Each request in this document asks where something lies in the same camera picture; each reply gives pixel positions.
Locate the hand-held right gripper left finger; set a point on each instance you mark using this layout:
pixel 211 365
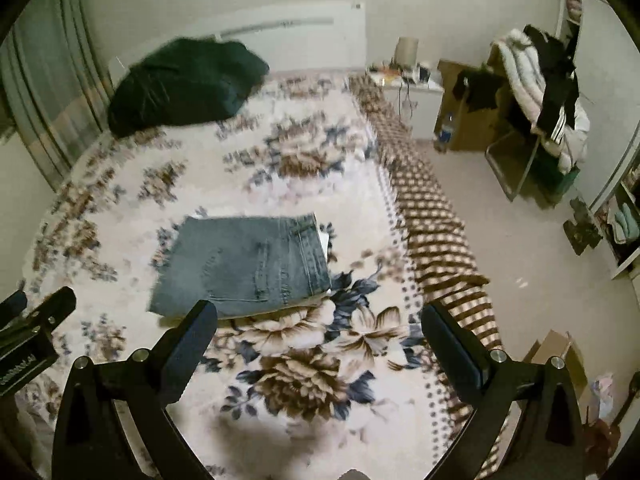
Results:
pixel 192 340

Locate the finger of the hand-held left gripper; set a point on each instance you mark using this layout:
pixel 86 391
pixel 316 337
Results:
pixel 12 305
pixel 52 310

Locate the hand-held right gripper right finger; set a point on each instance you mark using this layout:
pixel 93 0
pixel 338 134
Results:
pixel 447 340

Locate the blue denim pants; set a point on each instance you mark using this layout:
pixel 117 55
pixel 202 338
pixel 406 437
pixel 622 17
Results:
pixel 240 265

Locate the small cardboard box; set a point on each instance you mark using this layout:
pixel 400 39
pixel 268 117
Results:
pixel 560 355

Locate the brown checked bedspread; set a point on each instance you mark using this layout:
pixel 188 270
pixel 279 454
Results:
pixel 425 210

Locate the pale plastic bag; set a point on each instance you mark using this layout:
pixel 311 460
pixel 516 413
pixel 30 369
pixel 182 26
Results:
pixel 602 395

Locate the dark bag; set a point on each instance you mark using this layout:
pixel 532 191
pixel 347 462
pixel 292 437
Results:
pixel 582 227

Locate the floral blanket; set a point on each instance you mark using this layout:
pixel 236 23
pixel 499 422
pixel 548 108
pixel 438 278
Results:
pixel 280 170

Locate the green bag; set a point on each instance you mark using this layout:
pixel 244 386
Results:
pixel 555 180

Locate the plastic water bottle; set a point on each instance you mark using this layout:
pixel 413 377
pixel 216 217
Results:
pixel 445 132

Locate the teal folded clothing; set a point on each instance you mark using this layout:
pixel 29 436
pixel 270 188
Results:
pixel 624 225

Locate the large cardboard box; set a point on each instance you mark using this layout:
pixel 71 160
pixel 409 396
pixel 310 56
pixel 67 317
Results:
pixel 472 127

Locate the striped curtain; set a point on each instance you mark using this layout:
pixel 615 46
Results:
pixel 45 85

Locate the white nightstand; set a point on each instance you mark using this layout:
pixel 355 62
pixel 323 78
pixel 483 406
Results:
pixel 425 110

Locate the white striped jacket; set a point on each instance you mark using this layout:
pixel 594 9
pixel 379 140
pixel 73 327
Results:
pixel 570 140

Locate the black cloth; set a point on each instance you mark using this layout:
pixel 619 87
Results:
pixel 480 90

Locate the dark green cloth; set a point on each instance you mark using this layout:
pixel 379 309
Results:
pixel 185 85

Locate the small dark box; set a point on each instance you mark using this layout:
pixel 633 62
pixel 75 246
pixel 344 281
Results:
pixel 424 74

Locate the white puffy jacket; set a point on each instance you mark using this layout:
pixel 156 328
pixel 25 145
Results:
pixel 520 70

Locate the black clothing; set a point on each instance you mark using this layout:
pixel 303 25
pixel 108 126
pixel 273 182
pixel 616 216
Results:
pixel 557 75

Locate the beige cylindrical lamp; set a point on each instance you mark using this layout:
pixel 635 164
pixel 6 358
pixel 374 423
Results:
pixel 406 51

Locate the white wardrobe door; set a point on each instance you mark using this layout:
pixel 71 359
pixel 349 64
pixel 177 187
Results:
pixel 607 85

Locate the white headboard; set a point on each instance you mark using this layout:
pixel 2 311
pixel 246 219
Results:
pixel 300 35

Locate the white wardrobe shelf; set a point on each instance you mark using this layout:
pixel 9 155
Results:
pixel 570 10

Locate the metal frame chair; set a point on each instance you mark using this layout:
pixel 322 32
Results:
pixel 515 170

